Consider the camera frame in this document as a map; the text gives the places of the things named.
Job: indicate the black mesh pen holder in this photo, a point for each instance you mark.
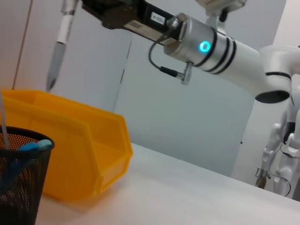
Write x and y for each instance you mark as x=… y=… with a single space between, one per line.
x=21 y=178

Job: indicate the white black humanoid robot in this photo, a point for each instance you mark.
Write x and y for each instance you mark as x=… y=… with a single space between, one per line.
x=286 y=145

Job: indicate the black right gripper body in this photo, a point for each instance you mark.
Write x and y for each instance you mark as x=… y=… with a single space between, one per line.
x=145 y=20

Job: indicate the silver pen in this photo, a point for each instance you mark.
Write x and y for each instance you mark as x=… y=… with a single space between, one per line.
x=59 y=51

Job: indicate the grey head camera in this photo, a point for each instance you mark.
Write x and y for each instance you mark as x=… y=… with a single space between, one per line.
x=222 y=4

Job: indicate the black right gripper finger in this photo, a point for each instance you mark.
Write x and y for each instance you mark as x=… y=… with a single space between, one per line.
x=98 y=8

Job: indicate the blue scissors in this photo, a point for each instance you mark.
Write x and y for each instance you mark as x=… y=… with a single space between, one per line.
x=30 y=146

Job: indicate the yellow plastic bin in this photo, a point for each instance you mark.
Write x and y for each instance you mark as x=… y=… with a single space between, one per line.
x=77 y=140

